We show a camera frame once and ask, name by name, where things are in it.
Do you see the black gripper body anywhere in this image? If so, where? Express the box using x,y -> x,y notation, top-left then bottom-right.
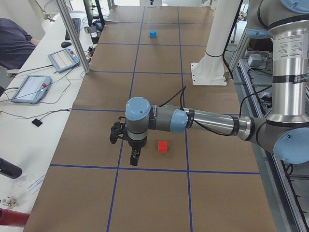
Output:
110,116 -> 147,148

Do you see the red foam cube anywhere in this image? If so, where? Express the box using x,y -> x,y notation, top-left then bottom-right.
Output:
158,141 -> 168,153

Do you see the blue foam cube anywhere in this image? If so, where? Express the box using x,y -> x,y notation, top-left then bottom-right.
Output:
149,30 -> 157,39

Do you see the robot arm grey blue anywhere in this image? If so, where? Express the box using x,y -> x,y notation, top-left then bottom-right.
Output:
110,0 -> 309,166

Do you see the small black square pad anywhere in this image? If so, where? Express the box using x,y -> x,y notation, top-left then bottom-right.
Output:
31,118 -> 42,127

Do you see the far blue teach pendant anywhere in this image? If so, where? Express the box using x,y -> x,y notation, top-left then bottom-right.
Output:
48,48 -> 80,73

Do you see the blue teach pendant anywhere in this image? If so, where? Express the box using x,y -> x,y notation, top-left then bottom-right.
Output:
11,75 -> 52,103
48,48 -> 80,73

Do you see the near blue teach pendant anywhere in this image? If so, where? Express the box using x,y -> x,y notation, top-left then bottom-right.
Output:
11,75 -> 52,103

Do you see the black computer mouse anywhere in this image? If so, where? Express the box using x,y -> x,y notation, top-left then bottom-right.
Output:
60,42 -> 72,48

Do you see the black keyboard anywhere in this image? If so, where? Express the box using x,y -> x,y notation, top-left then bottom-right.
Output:
64,17 -> 82,41

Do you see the black cylinder object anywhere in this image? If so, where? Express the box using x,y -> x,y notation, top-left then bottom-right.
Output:
0,158 -> 22,179

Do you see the seated person in navy shirt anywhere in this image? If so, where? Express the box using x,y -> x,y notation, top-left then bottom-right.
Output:
0,18 -> 39,70

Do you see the red cylinder object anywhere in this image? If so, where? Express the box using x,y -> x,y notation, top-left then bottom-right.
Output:
0,208 -> 30,227

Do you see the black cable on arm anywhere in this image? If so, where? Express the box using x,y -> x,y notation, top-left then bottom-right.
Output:
159,86 -> 273,136

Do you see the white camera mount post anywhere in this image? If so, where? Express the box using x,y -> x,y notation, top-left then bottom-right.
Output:
191,0 -> 242,86

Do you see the aluminium frame post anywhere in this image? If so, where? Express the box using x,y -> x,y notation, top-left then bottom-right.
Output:
56,0 -> 90,74

